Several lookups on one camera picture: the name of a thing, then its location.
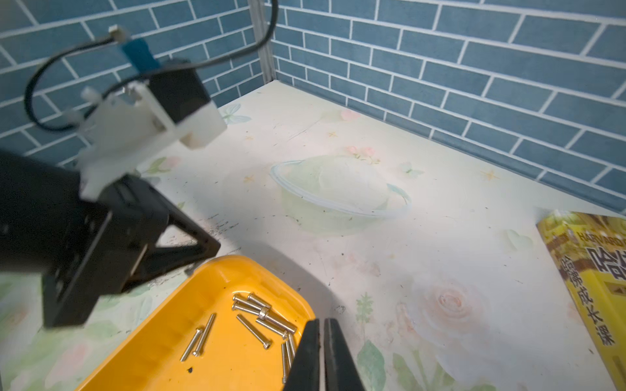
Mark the pile of silver screws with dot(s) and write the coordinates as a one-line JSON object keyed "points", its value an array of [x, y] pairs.
{"points": [[259, 322]]}

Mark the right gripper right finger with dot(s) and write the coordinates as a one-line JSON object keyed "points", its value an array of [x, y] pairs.
{"points": [[340, 371]]}

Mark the yellow paperback book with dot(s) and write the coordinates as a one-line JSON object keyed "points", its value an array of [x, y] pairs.
{"points": [[589, 252]]}

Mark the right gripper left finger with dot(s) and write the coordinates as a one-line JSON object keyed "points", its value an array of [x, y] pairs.
{"points": [[305, 372]]}

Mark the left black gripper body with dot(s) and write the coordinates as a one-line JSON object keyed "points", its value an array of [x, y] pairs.
{"points": [[82, 249]]}

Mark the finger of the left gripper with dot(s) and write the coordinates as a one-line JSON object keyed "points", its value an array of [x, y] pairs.
{"points": [[158, 260]]}

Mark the yellow plastic storage tray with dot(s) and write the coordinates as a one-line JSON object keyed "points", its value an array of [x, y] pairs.
{"points": [[149, 358]]}

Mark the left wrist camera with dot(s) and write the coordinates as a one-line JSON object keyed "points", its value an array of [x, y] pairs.
{"points": [[126, 129]]}

